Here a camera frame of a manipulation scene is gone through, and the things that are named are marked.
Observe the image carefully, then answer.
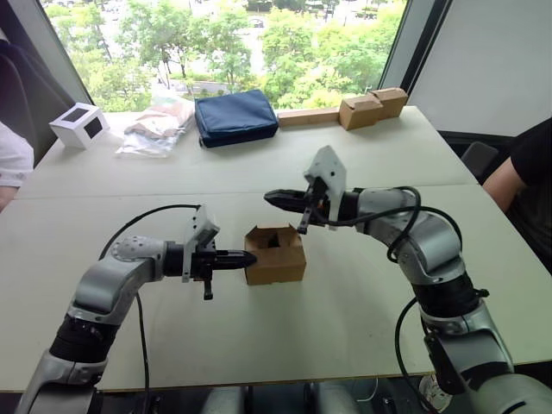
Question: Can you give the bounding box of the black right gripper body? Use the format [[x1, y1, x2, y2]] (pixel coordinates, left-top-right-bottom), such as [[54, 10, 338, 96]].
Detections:
[[297, 177, 329, 235]]

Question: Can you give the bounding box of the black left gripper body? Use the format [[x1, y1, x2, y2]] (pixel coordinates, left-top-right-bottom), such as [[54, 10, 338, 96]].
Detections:
[[191, 248, 219, 302]]

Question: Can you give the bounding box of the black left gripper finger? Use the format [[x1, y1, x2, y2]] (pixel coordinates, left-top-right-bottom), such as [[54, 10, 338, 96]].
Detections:
[[215, 248, 259, 262], [215, 258, 259, 273]]

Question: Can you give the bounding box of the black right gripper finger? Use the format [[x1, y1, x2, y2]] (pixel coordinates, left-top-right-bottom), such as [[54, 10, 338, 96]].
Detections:
[[263, 188, 310, 203], [268, 199, 309, 213]]

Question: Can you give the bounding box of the small cardboard box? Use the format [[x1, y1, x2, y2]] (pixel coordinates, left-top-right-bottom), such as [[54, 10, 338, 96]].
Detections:
[[243, 223, 308, 287]]

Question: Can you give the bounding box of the flat folded cardboard strip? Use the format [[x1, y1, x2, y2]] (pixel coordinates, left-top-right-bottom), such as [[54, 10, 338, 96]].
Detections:
[[276, 107, 342, 129]]

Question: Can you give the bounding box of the closed brown cardboard box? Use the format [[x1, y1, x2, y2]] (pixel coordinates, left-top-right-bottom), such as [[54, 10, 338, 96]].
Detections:
[[367, 86, 409, 122], [338, 94, 385, 132]]

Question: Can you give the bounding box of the white box with black panels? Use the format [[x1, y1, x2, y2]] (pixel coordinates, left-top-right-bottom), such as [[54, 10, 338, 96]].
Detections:
[[48, 103, 110, 151]]

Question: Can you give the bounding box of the navy blue fabric pouch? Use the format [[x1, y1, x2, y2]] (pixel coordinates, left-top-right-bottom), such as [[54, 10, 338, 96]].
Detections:
[[193, 89, 279, 149]]

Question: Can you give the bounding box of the clear plastic bag with clothes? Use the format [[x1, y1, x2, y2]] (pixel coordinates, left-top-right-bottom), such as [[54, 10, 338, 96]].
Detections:
[[115, 91, 196, 160]]

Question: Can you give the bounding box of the grey chair backrest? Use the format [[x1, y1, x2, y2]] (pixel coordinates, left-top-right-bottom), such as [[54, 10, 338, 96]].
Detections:
[[460, 141, 501, 183]]

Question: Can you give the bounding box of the person in white shirt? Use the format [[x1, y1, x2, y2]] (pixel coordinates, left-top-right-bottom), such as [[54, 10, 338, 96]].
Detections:
[[0, 120, 35, 213]]

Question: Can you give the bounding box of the person in black shirt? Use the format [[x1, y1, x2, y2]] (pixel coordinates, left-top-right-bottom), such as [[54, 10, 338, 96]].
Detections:
[[481, 117, 552, 264]]

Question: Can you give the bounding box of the dark chair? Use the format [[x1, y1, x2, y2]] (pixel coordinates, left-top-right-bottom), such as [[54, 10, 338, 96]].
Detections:
[[0, 40, 66, 167]]

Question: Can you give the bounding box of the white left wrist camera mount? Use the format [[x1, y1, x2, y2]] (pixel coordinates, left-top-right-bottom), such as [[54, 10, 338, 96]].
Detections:
[[181, 204, 222, 284]]

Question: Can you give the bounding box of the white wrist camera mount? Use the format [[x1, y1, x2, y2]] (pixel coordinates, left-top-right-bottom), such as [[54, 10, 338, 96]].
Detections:
[[303, 145, 348, 232], [181, 204, 222, 284]]

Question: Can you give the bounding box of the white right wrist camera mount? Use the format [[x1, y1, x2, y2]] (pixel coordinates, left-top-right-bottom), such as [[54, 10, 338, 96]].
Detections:
[[303, 145, 348, 232]]

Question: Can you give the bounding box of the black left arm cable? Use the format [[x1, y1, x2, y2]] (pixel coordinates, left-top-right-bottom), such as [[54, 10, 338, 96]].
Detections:
[[97, 204, 203, 405]]

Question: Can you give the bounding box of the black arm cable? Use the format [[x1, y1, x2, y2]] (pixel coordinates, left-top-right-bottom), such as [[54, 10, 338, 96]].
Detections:
[[97, 204, 203, 405], [326, 185, 464, 392]]

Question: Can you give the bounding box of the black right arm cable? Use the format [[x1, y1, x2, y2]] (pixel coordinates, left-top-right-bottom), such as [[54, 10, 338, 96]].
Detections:
[[326, 185, 464, 392]]

